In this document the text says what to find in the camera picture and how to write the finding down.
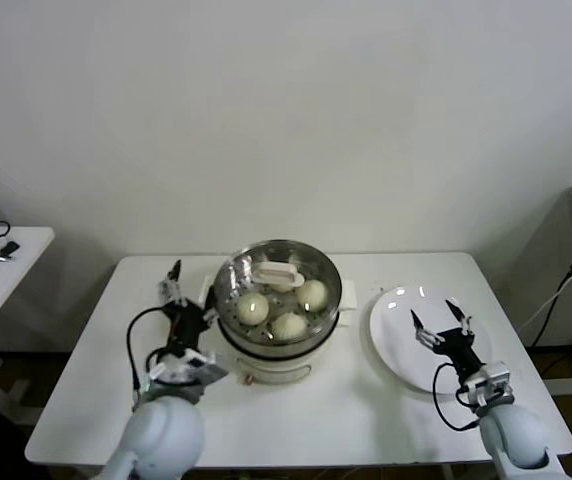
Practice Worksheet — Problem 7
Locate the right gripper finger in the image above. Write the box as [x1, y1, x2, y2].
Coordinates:
[444, 297, 477, 337]
[409, 308, 446, 350]

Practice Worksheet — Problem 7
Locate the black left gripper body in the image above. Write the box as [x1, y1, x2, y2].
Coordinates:
[163, 302, 210, 354]

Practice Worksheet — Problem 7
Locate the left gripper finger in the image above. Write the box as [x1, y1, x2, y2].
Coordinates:
[159, 258, 190, 309]
[200, 284, 219, 325]

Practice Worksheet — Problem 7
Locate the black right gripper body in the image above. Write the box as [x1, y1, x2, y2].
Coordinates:
[433, 327, 486, 379]

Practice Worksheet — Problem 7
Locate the glass lid with beige handle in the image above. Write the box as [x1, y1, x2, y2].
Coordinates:
[214, 240, 343, 344]

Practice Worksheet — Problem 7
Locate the stainless steel steamer basket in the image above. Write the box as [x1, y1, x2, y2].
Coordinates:
[213, 239, 345, 351]

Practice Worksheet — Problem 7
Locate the white round plate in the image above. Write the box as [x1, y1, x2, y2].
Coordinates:
[369, 285, 493, 396]

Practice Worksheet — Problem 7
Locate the white electric cooker base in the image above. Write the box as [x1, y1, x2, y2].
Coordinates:
[198, 273, 360, 387]

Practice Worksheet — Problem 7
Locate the white side table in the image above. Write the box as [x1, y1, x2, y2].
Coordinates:
[0, 225, 57, 426]

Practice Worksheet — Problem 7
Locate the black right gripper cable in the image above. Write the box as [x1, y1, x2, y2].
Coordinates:
[431, 363, 482, 433]

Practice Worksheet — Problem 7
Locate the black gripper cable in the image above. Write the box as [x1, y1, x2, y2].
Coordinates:
[431, 363, 482, 433]
[126, 304, 173, 402]

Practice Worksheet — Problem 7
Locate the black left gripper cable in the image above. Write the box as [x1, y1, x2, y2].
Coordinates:
[126, 304, 173, 402]

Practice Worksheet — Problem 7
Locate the white cable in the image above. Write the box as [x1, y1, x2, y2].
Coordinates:
[518, 288, 570, 331]

